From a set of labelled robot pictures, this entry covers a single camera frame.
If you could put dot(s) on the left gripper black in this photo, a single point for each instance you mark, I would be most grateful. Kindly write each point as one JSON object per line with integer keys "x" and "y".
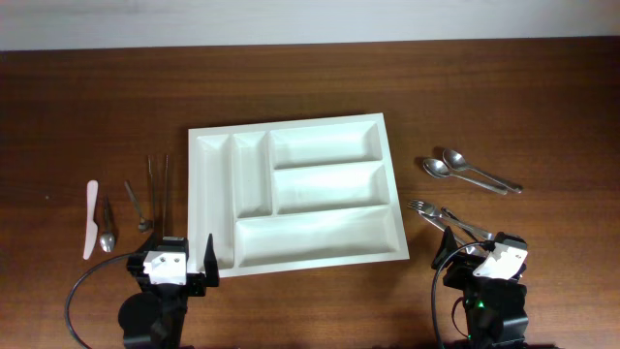
{"x": 199, "y": 280}

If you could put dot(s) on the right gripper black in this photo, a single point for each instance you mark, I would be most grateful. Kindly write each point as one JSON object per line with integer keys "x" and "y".
{"x": 463, "y": 264}

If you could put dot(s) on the steel fork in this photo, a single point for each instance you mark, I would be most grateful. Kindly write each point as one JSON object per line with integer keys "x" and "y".
{"x": 425, "y": 208}
{"x": 474, "y": 231}
{"x": 442, "y": 226}

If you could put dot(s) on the small steel teaspoon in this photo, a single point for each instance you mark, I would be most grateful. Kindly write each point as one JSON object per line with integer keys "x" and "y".
{"x": 107, "y": 239}

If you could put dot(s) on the steel tablespoon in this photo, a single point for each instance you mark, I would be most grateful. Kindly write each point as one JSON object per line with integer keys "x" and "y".
{"x": 439, "y": 169}
{"x": 457, "y": 162}

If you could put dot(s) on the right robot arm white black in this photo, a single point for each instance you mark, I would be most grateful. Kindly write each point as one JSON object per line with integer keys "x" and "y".
{"x": 494, "y": 312}

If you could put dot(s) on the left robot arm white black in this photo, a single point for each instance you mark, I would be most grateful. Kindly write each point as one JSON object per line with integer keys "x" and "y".
{"x": 154, "y": 317}

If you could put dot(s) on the small steel teaspoon angled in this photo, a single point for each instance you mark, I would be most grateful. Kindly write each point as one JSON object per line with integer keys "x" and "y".
{"x": 144, "y": 224}

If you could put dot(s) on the white plastic knife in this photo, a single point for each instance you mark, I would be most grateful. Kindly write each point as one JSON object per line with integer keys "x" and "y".
{"x": 91, "y": 229}

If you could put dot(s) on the white plastic cutlery tray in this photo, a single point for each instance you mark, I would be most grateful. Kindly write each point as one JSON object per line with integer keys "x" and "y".
{"x": 293, "y": 195}

